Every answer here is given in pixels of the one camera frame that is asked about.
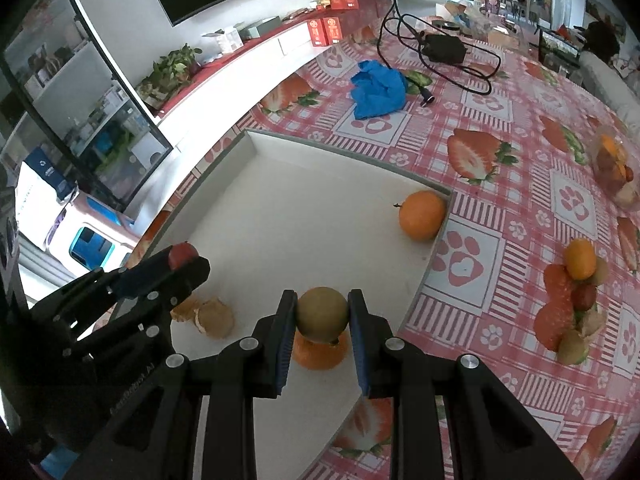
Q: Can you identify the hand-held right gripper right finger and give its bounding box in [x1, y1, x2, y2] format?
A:
[348, 289, 585, 480]

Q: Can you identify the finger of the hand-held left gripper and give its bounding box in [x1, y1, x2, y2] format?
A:
[65, 256, 211, 348]
[31, 252, 173, 328]

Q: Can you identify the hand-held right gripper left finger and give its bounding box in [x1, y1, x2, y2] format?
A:
[75, 289, 301, 480]

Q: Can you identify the orange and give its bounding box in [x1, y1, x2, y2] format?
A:
[292, 330, 349, 372]
[565, 238, 598, 282]
[398, 190, 447, 242]

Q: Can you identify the husked physalis fruit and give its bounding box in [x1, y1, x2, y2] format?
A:
[194, 299, 236, 339]
[170, 296, 201, 323]
[575, 309, 608, 338]

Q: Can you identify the green-brown round fruit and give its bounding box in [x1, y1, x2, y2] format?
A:
[295, 286, 350, 343]
[556, 329, 591, 367]

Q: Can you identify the white tray with grey rim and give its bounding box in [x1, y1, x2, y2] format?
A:
[107, 129, 456, 480]

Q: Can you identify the clear glass bowl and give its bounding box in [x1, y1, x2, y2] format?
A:
[592, 127, 640, 206]

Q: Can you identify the white blue paper pack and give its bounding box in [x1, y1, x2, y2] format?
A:
[17, 147, 76, 206]

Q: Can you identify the glass door cabinet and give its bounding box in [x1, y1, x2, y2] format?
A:
[0, 0, 175, 213]

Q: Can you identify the green potted plant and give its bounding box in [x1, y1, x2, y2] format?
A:
[135, 44, 203, 111]

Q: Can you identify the red strawberry print tablecloth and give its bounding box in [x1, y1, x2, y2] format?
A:
[125, 12, 640, 480]

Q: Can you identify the white tissue box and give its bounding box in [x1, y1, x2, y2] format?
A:
[202, 26, 243, 55]

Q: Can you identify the grey box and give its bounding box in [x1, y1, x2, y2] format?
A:
[239, 16, 282, 42]

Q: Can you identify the blue cloth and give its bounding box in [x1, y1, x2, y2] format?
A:
[350, 60, 408, 120]

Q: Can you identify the black power adapter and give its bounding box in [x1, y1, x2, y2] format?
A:
[422, 34, 468, 65]

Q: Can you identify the grey patterned sofa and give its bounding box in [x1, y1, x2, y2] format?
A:
[577, 52, 640, 116]

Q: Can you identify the dark bundle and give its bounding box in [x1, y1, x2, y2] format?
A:
[582, 20, 623, 63]

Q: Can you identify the black power cable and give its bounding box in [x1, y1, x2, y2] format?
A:
[376, 0, 502, 108]

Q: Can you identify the black wire crate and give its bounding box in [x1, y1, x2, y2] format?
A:
[537, 27, 583, 68]

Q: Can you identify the landscape wall painting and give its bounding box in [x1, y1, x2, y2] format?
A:
[584, 0, 628, 41]

